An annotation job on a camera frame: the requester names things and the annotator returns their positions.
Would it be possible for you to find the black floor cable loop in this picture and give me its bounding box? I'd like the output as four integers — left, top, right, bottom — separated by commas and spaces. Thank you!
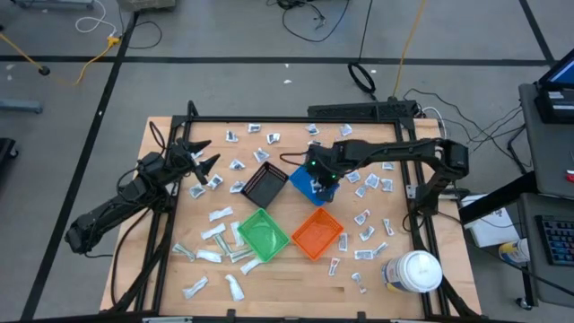
118, 8, 163, 50

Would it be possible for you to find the black floor object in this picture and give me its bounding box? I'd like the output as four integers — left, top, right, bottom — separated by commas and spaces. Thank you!
0, 137, 20, 179

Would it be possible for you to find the black cable bundle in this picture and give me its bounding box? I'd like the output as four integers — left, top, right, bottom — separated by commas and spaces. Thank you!
402, 87, 528, 176

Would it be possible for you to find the black left wrist camera cable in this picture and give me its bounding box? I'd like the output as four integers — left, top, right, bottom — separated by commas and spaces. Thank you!
147, 119, 170, 152

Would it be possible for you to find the black keyboard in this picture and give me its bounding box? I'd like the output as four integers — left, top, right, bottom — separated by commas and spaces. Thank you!
535, 214, 574, 266

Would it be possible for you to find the yellow floor cable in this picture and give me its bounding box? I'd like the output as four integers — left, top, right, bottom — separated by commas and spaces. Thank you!
0, 33, 122, 87

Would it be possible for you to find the laptop with blue screen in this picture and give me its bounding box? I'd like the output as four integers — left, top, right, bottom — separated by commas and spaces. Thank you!
536, 57, 574, 91

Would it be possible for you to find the blue plastic basket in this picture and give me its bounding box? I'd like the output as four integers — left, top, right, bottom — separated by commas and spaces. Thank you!
288, 164, 341, 207

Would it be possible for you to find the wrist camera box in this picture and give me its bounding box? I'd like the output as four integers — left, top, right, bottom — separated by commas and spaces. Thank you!
306, 152, 327, 175
141, 151, 168, 177

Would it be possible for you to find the white wipes canister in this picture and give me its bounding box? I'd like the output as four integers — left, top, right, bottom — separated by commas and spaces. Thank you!
380, 249, 444, 295

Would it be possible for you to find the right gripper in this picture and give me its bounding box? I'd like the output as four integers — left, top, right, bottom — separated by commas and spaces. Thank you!
315, 142, 351, 202

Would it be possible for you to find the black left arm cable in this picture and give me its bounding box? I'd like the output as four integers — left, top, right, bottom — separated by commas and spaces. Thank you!
109, 205, 156, 310

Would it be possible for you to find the white yellow-label bottle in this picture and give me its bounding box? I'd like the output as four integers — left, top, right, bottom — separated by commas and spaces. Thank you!
497, 237, 531, 265

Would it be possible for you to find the yellow hanging cable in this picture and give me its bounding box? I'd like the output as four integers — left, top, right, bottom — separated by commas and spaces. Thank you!
392, 0, 428, 99

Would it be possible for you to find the gray cart top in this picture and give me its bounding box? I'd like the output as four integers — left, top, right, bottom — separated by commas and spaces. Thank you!
518, 83, 574, 201

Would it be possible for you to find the black floor cable tangle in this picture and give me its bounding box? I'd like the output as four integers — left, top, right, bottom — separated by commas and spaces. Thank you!
267, 0, 352, 44

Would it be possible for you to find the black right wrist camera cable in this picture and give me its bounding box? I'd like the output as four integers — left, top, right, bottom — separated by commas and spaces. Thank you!
278, 151, 313, 168

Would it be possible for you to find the orange plastic basket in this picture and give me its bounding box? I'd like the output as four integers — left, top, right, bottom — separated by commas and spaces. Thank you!
291, 206, 345, 262

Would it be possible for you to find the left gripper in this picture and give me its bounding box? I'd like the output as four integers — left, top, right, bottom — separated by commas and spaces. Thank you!
165, 138, 222, 186

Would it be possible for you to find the black cart bar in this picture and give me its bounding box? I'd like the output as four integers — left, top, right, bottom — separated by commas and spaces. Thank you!
457, 170, 539, 225

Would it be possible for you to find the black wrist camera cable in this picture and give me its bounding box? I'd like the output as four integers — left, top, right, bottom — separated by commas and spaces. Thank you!
147, 119, 170, 152
278, 151, 313, 168

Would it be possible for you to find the white floor cable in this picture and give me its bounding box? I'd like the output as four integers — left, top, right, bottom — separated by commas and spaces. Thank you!
74, 0, 118, 38

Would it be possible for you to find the black desktop device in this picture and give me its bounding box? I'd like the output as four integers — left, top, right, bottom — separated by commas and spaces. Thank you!
534, 87, 574, 126

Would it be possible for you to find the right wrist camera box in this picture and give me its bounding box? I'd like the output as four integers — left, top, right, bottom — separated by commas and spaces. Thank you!
306, 152, 327, 175

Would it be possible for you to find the white cable at frame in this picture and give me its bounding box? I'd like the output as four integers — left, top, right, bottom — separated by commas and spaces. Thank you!
421, 105, 448, 138

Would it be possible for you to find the gray stand foot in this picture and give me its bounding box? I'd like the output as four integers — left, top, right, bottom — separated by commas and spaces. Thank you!
0, 99, 45, 115

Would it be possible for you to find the black hanging cable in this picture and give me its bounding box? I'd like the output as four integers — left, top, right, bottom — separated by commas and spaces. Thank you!
347, 0, 378, 102

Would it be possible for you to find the green plastic basket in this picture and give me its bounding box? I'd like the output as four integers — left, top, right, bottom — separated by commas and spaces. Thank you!
236, 207, 291, 264

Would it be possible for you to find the black plastic basket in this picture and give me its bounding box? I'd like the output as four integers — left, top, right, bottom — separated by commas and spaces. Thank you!
239, 161, 290, 210

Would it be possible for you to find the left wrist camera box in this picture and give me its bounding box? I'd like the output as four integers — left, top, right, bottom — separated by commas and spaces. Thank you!
141, 151, 168, 177

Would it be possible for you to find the gray floor bar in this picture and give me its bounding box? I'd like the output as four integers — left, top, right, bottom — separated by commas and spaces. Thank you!
9, 0, 96, 11

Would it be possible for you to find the gray keyboard desk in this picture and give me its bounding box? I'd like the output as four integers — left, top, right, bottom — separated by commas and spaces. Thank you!
515, 192, 574, 310

